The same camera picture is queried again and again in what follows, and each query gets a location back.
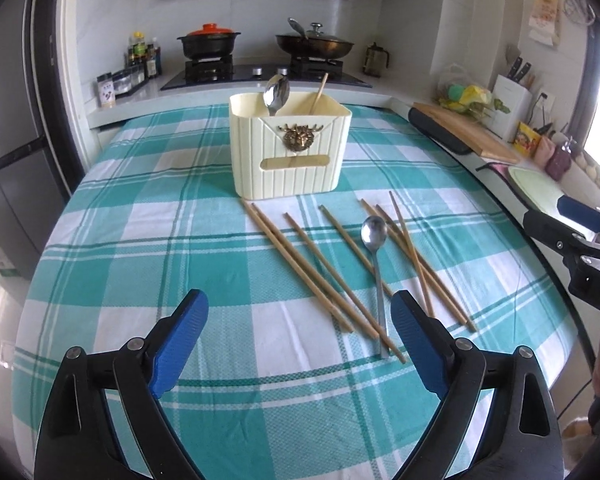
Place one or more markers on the purple textured bottle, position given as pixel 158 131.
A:
pixel 560 160

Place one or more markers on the white wall outlet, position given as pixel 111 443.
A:
pixel 543 98

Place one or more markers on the condiment bottle yellow cap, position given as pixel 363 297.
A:
pixel 138 50

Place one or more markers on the pale green plate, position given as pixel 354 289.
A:
pixel 535 190

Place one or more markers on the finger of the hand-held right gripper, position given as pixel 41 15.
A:
pixel 580 211
pixel 550 232

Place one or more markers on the black flat mat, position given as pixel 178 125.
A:
pixel 437 130

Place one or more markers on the black gas cooktop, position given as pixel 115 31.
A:
pixel 260 74

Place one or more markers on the wooden cutting board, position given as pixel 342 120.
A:
pixel 480 137

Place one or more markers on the metal spoon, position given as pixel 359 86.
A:
pixel 373 232
pixel 285 89
pixel 271 95

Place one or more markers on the yellow seasoning packet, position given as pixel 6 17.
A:
pixel 528 139

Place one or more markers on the glass jar with dark frame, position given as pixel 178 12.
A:
pixel 377 60

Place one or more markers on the dark sauce bottle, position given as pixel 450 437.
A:
pixel 153 60

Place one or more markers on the black clay pot orange lid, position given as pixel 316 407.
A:
pixel 209 42

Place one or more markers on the row of spice jars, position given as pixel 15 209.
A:
pixel 129 80

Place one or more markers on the pink cloth item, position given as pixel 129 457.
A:
pixel 545 151

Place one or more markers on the white knife block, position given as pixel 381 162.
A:
pixel 510 107

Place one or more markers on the cream ribbed utensil holder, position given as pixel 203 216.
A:
pixel 300 175

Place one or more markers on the wall calendar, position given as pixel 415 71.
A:
pixel 545 17

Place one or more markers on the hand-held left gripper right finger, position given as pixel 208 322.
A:
pixel 420 345

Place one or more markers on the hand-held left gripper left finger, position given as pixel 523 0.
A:
pixel 180 345

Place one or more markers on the plastic bag of vegetables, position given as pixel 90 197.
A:
pixel 467 92

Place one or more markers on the metal ladle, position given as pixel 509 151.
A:
pixel 297 27

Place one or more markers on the dark wok with glass lid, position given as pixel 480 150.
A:
pixel 320 45

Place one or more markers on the teal checked tablecloth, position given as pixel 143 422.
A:
pixel 130 240

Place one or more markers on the grey refrigerator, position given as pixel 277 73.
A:
pixel 15 125

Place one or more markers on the white labelled seasoning container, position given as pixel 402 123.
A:
pixel 106 91

